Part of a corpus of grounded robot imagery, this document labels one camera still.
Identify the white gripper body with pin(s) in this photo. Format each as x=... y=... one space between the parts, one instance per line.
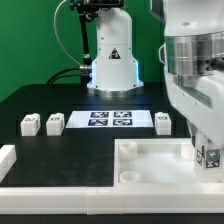
x=202 y=106

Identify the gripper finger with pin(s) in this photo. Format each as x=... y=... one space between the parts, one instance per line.
x=212 y=155
x=193 y=132

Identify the white square tabletop tray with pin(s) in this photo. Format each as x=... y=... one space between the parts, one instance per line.
x=154 y=161

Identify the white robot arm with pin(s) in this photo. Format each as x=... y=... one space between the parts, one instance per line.
x=191 y=51

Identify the white U-shaped fence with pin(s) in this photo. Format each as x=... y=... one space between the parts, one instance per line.
x=116 y=199

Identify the white sheet with markers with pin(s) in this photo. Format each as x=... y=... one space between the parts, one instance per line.
x=110 y=119

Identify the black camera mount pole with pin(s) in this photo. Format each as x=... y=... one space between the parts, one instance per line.
x=87 y=12

